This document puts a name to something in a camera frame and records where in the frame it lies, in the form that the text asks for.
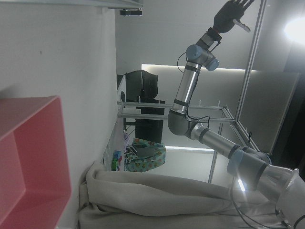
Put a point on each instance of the aluminium profile frame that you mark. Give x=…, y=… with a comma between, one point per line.
x=250, y=59

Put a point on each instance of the beige cloth curtain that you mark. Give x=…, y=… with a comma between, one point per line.
x=155, y=195

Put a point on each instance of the small colourful toys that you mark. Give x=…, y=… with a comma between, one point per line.
x=115, y=162

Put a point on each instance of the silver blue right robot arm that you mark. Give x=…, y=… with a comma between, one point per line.
x=186, y=88

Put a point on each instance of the pink plastic basket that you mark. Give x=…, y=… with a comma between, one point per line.
x=35, y=155

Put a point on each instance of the colourful patterned bag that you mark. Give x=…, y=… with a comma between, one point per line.
x=152, y=162

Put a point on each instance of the black office chair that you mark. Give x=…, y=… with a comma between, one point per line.
x=143, y=86

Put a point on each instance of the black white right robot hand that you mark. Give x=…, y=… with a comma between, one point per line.
x=226, y=16

